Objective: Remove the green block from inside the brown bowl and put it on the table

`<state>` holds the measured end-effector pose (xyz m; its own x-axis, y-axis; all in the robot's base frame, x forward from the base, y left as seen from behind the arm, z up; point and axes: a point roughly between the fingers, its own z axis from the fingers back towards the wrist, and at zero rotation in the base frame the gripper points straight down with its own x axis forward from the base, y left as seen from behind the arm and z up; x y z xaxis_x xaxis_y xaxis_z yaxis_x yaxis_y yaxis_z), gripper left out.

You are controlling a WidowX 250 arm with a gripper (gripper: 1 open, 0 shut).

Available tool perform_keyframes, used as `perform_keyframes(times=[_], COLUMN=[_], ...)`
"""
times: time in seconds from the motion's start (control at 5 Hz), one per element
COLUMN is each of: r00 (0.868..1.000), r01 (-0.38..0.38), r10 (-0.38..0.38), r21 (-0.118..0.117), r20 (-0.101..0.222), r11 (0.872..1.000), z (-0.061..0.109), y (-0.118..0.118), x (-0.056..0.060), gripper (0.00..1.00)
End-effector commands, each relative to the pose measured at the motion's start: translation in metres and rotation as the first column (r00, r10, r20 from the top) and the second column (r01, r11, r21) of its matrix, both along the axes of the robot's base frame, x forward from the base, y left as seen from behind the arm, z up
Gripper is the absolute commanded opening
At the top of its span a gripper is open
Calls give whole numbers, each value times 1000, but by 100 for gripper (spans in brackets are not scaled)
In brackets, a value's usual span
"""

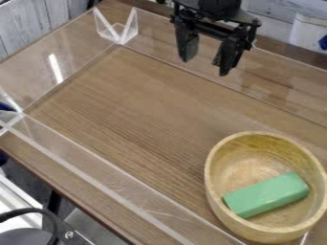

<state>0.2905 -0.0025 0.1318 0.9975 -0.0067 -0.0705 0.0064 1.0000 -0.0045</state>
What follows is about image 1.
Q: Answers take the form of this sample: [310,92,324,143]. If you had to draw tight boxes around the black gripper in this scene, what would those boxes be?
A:
[171,0,260,77]

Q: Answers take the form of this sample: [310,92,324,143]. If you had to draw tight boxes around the brown wooden bowl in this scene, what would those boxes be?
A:
[204,131,327,244]

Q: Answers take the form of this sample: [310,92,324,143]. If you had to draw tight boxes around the green rectangular block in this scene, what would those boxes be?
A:
[223,171,310,218]

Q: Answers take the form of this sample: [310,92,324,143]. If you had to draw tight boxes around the white cylinder object background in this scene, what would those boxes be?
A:
[288,12,327,54]

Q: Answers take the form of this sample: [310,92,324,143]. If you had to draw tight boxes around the black table leg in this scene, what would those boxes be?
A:
[47,190,63,214]

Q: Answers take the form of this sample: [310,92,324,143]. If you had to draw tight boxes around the clear acrylic corner bracket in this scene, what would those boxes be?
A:
[92,8,137,45]

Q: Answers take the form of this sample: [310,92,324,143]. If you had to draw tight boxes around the clear acrylic wall panels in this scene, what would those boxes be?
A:
[0,0,327,245]

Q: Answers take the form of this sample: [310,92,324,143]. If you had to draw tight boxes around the black cable bottom left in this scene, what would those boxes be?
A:
[0,208,61,245]

